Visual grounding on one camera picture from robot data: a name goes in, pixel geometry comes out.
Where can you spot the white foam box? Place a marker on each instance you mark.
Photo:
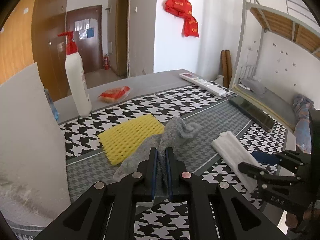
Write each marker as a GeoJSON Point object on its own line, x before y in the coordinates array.
{"type": "Point", "coordinates": [25, 142]}

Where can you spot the person's right hand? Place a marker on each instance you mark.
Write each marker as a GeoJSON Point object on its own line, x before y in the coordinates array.
{"type": "Point", "coordinates": [292, 221]}

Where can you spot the black flat box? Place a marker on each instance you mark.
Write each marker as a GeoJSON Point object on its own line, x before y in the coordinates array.
{"type": "Point", "coordinates": [252, 113]}

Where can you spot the dark brown entrance door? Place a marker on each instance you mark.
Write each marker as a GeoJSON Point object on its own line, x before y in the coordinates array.
{"type": "Point", "coordinates": [92, 55]}

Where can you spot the white foam sheet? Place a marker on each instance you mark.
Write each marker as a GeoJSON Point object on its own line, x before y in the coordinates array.
{"type": "Point", "coordinates": [232, 150]}

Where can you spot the light wooden side door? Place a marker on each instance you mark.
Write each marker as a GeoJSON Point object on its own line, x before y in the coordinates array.
{"type": "Point", "coordinates": [122, 30]}

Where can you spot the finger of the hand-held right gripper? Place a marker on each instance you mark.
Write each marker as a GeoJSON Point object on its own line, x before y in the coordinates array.
{"type": "Point", "coordinates": [252, 170]}
{"type": "Point", "coordinates": [265, 158]}

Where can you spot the red fire extinguisher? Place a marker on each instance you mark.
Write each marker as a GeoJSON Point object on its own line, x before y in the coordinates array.
{"type": "Point", "coordinates": [106, 62]}

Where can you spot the white remote control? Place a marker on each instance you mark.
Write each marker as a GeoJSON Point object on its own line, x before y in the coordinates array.
{"type": "Point", "coordinates": [202, 83]}

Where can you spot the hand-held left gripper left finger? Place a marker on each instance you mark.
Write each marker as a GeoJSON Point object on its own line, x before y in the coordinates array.
{"type": "Point", "coordinates": [155, 170]}

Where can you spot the red printed bag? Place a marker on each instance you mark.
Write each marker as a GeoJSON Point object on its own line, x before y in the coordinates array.
{"type": "Point", "coordinates": [177, 3]}
{"type": "Point", "coordinates": [191, 27]}

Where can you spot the grey mattress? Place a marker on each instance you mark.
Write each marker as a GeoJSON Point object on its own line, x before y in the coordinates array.
{"type": "Point", "coordinates": [277, 102]}

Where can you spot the grey pillow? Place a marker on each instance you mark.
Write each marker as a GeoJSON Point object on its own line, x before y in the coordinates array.
{"type": "Point", "coordinates": [252, 86]}

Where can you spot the white metal bunk bed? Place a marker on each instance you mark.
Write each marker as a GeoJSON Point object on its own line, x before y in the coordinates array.
{"type": "Point", "coordinates": [272, 15]}

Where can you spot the houndstooth tablecloth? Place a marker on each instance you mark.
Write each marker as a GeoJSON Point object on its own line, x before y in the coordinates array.
{"type": "Point", "coordinates": [200, 110]}

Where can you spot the blue door notice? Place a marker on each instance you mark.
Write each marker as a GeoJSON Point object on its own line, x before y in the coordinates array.
{"type": "Point", "coordinates": [90, 32]}

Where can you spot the small wall-mounted fixture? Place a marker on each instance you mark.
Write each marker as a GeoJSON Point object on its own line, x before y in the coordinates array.
{"type": "Point", "coordinates": [108, 8]}

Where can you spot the white red pump bottle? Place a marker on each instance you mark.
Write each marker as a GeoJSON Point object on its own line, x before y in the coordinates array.
{"type": "Point", "coordinates": [77, 87]}

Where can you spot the brown wooden board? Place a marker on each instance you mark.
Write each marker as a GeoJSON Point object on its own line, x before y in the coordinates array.
{"type": "Point", "coordinates": [226, 67]}

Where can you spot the grey sock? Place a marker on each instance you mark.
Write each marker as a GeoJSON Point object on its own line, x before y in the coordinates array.
{"type": "Point", "coordinates": [175, 135]}

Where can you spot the yellow foam net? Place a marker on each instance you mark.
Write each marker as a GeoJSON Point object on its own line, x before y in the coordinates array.
{"type": "Point", "coordinates": [130, 137]}

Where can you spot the red snack packet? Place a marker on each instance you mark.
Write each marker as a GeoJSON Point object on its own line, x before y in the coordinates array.
{"type": "Point", "coordinates": [113, 94]}

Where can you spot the blue patterned quilt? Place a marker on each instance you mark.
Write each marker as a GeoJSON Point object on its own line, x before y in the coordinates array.
{"type": "Point", "coordinates": [302, 120]}

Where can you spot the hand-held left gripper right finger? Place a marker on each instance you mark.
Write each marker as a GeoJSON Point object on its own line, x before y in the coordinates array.
{"type": "Point", "coordinates": [169, 172]}

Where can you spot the white door notice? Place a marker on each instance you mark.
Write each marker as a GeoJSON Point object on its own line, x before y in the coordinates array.
{"type": "Point", "coordinates": [81, 24]}

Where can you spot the wooden wardrobe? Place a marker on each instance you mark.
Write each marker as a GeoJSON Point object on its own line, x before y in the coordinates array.
{"type": "Point", "coordinates": [15, 42]}

